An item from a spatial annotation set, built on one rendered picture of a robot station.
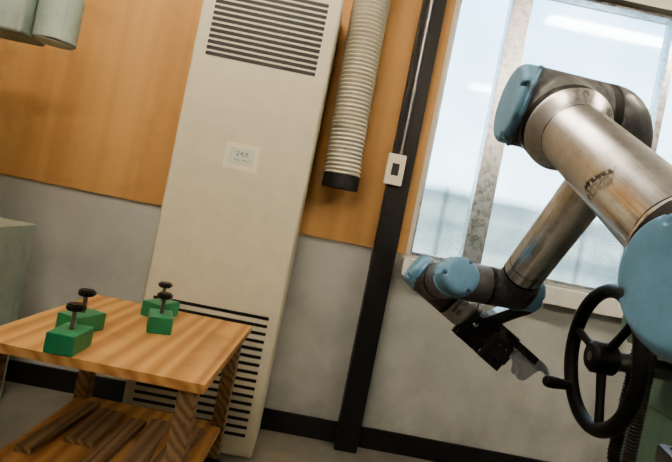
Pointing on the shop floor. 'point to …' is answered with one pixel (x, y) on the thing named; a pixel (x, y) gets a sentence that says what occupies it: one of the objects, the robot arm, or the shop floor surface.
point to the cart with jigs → (66, 433)
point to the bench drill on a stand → (20, 0)
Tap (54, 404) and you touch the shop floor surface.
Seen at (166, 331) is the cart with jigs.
